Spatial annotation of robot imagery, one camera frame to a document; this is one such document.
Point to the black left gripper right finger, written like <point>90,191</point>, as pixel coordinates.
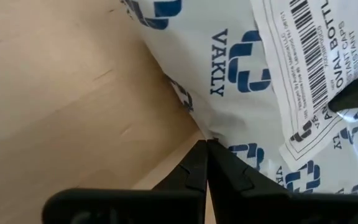
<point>238,177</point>

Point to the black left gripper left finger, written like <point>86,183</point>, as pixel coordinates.
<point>188,169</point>

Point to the white patterned packet with label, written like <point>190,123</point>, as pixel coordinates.
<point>244,93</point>

